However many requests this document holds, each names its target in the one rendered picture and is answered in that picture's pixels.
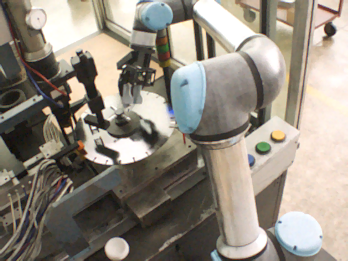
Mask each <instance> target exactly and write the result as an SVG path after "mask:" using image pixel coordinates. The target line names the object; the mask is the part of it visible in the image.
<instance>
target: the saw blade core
mask: <svg viewBox="0 0 348 261"><path fill-rule="evenodd" d="M147 94H148V95H147ZM114 95H115V96H114ZM141 95H142V97H143V98H144V101H143V103H142V104H135V106H134V107H133V108H132V109H131V111H134V112H136V113H137V114H138V115H139V116H140V126H139V128H138V129H137V130H136V131H135V132H133V133H132V134H129V135H125V136H121V137H117V136H113V135H111V134H110V133H108V132H107V131H105V130H102V129H99V131H100V132H99V133H97V134H94V135H92V133H91V131H90V129H89V126H88V124H85V123H84V121H83V118H84V117H85V116H86V115H87V113H88V114H92V113H91V112H90V110H89V109H87V110H86V111H85V112H84V113H83V114H82V115H81V116H80V118H79V119H78V121H77V123H76V125H75V129H74V131H75V134H76V139H77V138H78V139H77V142H79V141H81V142H82V143H83V144H84V145H85V148H83V149H82V150H80V151H79V152H80V153H81V154H82V155H83V156H84V157H86V158H87V159H88V160H91V161H94V162H95V163H100V164H103V165H105V164H106V165H120V161H121V165H122V164H129V163H133V162H134V160H135V162H136V161H139V160H142V159H143V158H145V157H148V155H152V154H153V153H155V152H156V151H158V150H159V148H161V147H162V146H163V145H164V144H165V143H166V142H167V140H168V139H169V138H170V136H171V135H172V134H173V131H174V128H175V123H176V117H175V114H174V111H173V108H172V106H171V105H170V103H169V102H168V101H167V100H166V99H164V98H163V97H161V96H159V95H157V94H154V93H150V92H147V91H141ZM103 99H104V103H105V109H104V110H102V112H103V115H104V119H105V120H107V119H108V118H109V117H110V116H111V114H114V112H115V111H113V110H112V109H111V108H110V107H111V106H114V107H115V108H116V109H119V108H122V109H124V107H123V105H122V103H121V102H122V101H121V96H120V95H119V93H116V94H112V95H110V96H107V97H105V98H103ZM169 110H170V111H169ZM86 112H87V113H86ZM92 115H94V116H96V115H95V114H92ZM171 118H172V119H171ZM80 121H82V122H80ZM170 122H175V123H170ZM169 127H171V128H169ZM165 136H166V137H165ZM157 145H158V146H157ZM146 153H147V154H148V155H147V154H146ZM133 158H134V159H133ZM107 160H108V161H107ZM106 161H107V162H106Z"/></svg>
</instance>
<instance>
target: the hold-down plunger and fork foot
mask: <svg viewBox="0 0 348 261"><path fill-rule="evenodd" d="M95 115H96V116H94V115H92V114H88V113H87V115H86V116H85V117H84V118H83V121H84V123H85V124H88V126H89V129H90V131H91V133H92V135H94V133H93V131H92V129H91V126H93V127H96V128H97V132H98V133H99V132H100V131H99V129H102V130H104V131H106V130H107V129H108V128H109V127H110V125H111V123H110V121H109V120H105V119H104V115H103V112H102V111H101V112H99V113H96V114H95Z"/></svg>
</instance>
